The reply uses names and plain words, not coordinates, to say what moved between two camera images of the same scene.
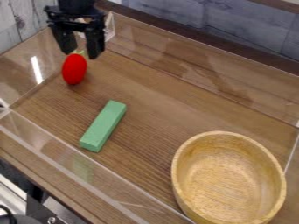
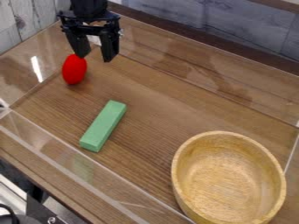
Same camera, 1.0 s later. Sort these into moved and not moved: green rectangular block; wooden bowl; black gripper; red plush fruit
Moved: black gripper
Not moved: green rectangular block; red plush fruit; wooden bowl
